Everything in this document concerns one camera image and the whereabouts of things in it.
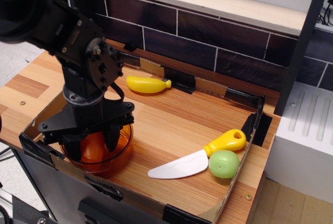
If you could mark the white grooved block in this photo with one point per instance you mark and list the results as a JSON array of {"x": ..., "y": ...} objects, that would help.
[{"x": 301, "y": 153}]

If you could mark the orange toy carrot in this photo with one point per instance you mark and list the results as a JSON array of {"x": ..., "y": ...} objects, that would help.
[{"x": 92, "y": 148}]

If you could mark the green toy apple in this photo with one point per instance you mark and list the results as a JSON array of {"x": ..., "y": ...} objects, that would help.
[{"x": 224, "y": 164}]

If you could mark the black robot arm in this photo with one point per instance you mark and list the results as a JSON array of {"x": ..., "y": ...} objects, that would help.
[{"x": 90, "y": 66}]

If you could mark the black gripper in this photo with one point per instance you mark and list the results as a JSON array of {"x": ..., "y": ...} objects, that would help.
[{"x": 74, "y": 123}]

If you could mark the orange transparent plastic pot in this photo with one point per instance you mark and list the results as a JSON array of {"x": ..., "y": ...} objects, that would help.
[{"x": 112, "y": 161}]

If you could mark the dark tiled backsplash shelf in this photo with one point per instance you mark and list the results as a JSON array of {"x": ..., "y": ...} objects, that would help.
[{"x": 251, "y": 45}]

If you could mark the toy knife yellow handle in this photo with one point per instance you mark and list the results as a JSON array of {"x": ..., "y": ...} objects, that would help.
[{"x": 232, "y": 140}]

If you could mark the yellow toy banana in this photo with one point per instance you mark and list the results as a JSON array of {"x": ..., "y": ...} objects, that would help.
[{"x": 147, "y": 85}]

